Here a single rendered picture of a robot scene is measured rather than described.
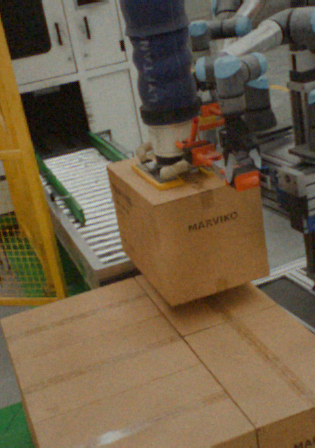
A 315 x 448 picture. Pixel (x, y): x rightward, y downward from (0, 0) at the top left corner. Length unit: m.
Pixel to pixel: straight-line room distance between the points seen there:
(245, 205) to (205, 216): 0.16
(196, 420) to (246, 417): 0.15
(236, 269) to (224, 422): 0.64
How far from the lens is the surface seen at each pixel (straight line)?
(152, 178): 2.68
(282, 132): 3.30
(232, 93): 2.12
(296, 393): 2.35
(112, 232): 3.75
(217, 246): 2.61
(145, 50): 2.58
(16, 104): 3.71
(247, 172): 2.17
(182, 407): 2.35
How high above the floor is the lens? 1.92
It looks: 22 degrees down
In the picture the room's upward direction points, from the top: 11 degrees counter-clockwise
